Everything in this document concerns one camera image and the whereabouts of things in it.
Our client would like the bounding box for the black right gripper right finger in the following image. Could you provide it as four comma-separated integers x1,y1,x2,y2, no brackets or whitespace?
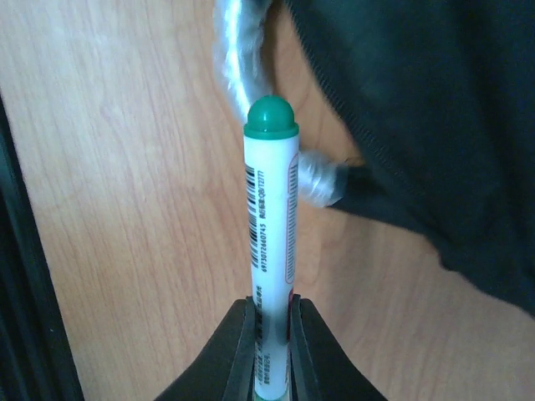
290,294,385,400

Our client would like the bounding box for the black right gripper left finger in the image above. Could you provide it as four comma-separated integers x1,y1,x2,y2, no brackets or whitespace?
157,297,255,401

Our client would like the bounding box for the white glue stick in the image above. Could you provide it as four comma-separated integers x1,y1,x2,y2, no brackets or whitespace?
243,95,299,400

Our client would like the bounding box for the black student backpack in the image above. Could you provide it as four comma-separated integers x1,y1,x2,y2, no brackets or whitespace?
212,0,535,318

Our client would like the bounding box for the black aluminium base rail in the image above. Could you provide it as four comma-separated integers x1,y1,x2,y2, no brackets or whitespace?
1,114,84,400

